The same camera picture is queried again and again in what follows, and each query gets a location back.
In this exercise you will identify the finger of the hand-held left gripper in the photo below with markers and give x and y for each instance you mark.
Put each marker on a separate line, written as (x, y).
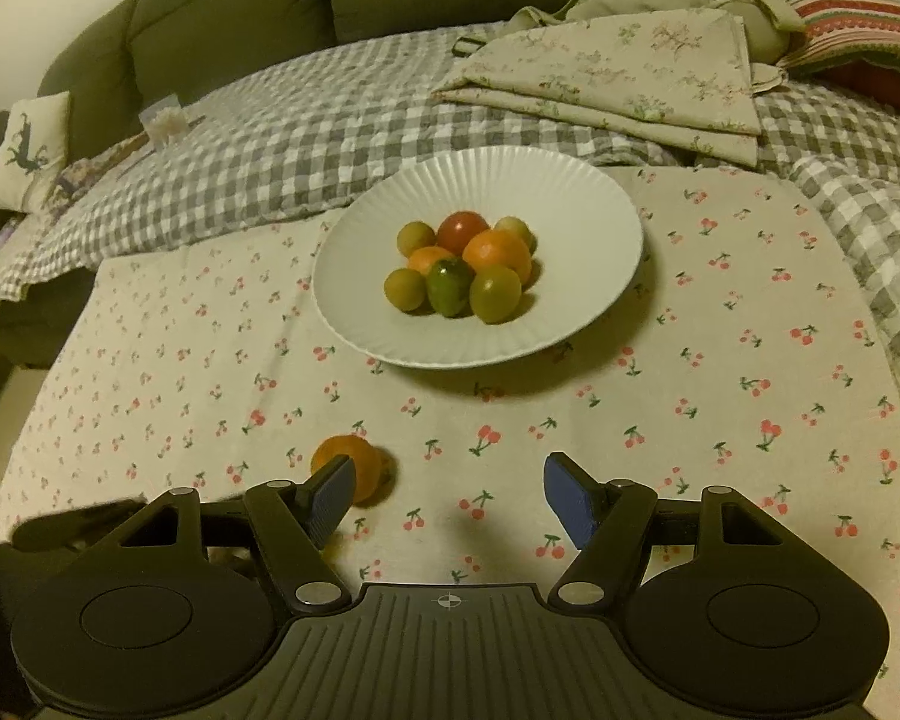
(67, 526)

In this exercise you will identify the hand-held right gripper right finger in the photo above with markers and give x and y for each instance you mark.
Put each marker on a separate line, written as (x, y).
(566, 499)

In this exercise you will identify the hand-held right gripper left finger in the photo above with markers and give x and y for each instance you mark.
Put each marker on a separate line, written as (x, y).
(330, 496)

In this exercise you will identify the small orange tangerine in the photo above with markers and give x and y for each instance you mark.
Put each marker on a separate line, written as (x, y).
(429, 259)
(367, 469)

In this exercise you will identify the bright green tomato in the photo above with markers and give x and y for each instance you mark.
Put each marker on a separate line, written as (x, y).
(495, 294)

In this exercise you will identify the yellow-green tomato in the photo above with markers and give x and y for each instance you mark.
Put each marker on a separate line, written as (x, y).
(415, 238)
(406, 289)

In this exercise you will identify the white ribbed plate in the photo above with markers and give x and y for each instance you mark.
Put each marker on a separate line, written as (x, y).
(570, 262)

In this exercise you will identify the dark green tomato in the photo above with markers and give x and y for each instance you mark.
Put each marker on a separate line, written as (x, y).
(450, 286)

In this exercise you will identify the large orange tangerine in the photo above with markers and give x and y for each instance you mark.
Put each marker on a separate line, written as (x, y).
(499, 251)

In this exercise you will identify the small pale green tomato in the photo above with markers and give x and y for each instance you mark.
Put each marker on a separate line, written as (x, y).
(516, 229)

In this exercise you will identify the red tomato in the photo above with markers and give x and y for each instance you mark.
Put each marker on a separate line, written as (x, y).
(463, 229)

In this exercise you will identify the cherry print tablecloth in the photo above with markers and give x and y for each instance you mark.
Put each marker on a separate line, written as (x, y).
(720, 390)

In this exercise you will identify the small floral cloth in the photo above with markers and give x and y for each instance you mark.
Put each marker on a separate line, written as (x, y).
(90, 165)

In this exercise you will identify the white deer print pillow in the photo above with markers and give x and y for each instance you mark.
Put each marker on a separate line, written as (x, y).
(34, 150)

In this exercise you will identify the clear plastic container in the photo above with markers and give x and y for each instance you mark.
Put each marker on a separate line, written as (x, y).
(163, 120)

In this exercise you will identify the folded floral cloth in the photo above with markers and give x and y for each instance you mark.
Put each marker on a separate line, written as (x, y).
(607, 75)

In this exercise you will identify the green sofa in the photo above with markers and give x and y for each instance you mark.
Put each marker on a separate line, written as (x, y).
(232, 7)

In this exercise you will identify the red cushion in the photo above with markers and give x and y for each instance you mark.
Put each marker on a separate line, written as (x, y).
(892, 86)

